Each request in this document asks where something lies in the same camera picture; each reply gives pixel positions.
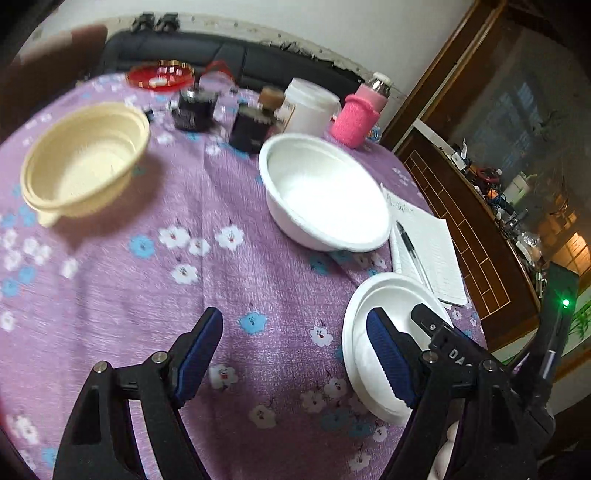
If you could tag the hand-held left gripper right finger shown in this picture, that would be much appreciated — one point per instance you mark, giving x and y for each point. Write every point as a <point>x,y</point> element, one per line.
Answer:
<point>390,360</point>

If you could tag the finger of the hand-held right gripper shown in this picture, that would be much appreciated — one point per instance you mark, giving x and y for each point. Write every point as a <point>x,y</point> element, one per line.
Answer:
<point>448,341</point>

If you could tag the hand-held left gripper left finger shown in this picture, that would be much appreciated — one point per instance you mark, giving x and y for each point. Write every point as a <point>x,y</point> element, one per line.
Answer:
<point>198,360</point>

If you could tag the large white paper bowl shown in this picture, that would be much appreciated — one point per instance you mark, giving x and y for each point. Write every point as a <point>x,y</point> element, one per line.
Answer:
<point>323,194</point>

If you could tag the red glass plate gold rim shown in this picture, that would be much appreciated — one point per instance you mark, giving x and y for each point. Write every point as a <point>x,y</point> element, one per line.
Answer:
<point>147,74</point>

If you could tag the green white box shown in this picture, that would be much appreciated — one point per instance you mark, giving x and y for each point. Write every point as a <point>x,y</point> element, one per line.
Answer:
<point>582,323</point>

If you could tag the lined notebook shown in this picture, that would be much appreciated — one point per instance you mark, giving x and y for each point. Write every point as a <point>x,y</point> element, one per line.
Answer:
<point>441,249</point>

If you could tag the black ballpoint pen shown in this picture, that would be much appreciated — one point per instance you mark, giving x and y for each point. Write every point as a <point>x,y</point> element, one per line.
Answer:
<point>408,247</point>

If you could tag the purple floral tablecloth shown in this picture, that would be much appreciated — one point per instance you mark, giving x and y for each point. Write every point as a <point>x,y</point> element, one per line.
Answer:
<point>138,277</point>

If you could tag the wooden cabinet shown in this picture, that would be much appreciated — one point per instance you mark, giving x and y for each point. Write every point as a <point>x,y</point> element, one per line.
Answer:
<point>461,194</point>

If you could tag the flat white box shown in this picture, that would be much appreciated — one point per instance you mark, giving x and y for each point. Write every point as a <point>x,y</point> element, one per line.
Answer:
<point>436,136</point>

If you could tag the beige plastic bowl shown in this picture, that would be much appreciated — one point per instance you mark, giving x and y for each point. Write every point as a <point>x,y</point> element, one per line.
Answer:
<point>78,170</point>

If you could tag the dark glass jar right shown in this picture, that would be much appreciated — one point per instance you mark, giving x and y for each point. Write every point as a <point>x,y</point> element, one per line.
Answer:
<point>251,131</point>

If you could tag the dark glass jar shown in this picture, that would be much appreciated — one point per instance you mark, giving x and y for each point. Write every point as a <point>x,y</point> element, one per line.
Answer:
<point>194,113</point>
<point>251,131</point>

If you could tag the bottle with pink knit sleeve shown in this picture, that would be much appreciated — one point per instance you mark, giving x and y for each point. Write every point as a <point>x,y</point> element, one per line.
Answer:
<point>353,120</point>

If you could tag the dark glass jar left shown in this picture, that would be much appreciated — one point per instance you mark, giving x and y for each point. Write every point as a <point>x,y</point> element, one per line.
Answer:
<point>194,113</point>

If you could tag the white plastic jar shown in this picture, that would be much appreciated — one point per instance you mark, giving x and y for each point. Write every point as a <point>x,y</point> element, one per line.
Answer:
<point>309,110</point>

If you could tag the brown lid bottle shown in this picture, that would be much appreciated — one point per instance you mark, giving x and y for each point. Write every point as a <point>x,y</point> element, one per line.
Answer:
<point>271,98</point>

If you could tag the dark sofa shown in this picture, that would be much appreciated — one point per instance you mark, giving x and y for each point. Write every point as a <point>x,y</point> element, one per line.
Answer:
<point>240,60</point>

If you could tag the small black gadget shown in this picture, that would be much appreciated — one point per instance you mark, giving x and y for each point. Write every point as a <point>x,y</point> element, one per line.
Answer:
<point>167,22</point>
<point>143,22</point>

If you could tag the brown chair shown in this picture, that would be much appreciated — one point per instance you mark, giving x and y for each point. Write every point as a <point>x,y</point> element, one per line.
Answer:
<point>55,50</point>

